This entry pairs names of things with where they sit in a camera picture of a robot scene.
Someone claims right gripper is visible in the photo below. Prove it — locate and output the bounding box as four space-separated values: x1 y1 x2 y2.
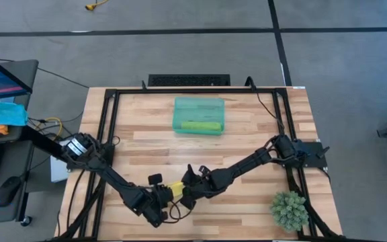
179 163 216 210

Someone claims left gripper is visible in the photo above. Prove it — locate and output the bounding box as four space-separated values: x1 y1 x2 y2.
147 173 174 212

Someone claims yellow microfiber towel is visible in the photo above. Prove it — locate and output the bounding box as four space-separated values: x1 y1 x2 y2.
165 181 185 200

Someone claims green microfiber towel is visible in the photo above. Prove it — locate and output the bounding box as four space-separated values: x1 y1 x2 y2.
181 121 222 132

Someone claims teal translucent plastic basket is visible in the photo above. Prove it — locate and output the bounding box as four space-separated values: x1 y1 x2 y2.
172 97 226 136

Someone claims white box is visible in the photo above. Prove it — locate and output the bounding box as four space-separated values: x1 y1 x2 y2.
50 139 71 183

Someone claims green artificial plant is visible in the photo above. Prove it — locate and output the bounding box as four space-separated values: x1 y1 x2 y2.
269 190 310 233

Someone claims black perforated box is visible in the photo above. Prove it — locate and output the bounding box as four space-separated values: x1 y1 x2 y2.
148 74 231 87

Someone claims black stand bar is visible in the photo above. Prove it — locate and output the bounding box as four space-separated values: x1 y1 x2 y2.
21 126 67 161

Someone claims black computer mouse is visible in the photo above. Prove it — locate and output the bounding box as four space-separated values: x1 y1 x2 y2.
0 176 22 208

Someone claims blue cloth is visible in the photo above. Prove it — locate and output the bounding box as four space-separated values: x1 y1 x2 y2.
0 100 29 127

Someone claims grey side desk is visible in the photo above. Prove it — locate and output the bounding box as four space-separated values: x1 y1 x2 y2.
0 59 39 225

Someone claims black looped wrist cable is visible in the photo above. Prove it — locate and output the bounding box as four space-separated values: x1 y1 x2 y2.
161 198 194 225

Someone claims black sleeved cable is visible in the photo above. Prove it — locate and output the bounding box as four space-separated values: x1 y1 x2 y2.
286 167 341 239
58 167 109 239

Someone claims black metal table frame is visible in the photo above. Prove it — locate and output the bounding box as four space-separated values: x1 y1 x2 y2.
54 85 345 242

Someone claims yellow cable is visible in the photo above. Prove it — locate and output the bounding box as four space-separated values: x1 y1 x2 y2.
34 116 63 138

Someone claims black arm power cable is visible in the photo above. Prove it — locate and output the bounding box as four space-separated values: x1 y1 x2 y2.
256 91 286 135

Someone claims black cable bundle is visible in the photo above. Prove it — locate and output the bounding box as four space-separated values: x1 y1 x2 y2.
28 112 84 138

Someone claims thin black floor cable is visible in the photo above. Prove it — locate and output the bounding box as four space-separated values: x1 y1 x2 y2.
0 58 90 89

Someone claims yellow cable plug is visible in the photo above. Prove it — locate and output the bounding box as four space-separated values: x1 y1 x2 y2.
85 0 109 11

